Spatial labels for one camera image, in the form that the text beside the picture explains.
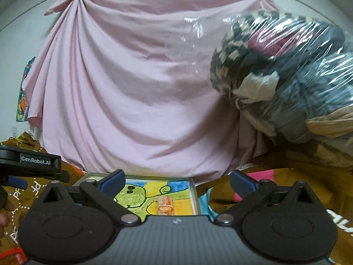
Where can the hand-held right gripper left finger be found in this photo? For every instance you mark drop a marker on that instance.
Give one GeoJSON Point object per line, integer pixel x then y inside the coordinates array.
{"type": "Point", "coordinates": [114, 181]}

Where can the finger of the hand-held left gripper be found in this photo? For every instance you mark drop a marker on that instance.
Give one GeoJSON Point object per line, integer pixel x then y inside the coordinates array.
{"type": "Point", "coordinates": [17, 183]}

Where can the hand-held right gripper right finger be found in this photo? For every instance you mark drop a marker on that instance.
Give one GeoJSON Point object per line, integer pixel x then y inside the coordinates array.
{"type": "Point", "coordinates": [242, 184]}

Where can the orange snack packet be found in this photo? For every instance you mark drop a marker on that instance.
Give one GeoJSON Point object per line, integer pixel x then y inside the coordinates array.
{"type": "Point", "coordinates": [165, 205]}

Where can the grey box with cartoon print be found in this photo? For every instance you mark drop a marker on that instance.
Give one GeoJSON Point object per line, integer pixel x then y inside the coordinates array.
{"type": "Point", "coordinates": [176, 190]}

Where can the red peanut packet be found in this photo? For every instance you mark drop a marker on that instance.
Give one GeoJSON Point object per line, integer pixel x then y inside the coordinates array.
{"type": "Point", "coordinates": [13, 255]}

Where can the person's left hand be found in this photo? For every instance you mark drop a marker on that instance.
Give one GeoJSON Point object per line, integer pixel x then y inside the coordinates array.
{"type": "Point", "coordinates": [3, 220]}

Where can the brown lettered quilt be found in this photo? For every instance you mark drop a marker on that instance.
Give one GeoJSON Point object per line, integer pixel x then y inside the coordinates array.
{"type": "Point", "coordinates": [19, 200]}

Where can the brown striped cartoon bed sheet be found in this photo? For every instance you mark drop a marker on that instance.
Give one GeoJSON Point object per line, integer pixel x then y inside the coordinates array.
{"type": "Point", "coordinates": [331, 187]}

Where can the clear plastic bag of clothes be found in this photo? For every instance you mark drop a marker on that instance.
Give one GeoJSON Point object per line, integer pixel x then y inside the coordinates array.
{"type": "Point", "coordinates": [289, 88]}

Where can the white wall socket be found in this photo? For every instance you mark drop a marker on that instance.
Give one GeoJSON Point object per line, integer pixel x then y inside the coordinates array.
{"type": "Point", "coordinates": [14, 132]}

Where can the colourful wall poster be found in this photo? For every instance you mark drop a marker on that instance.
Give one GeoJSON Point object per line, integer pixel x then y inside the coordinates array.
{"type": "Point", "coordinates": [23, 99]}

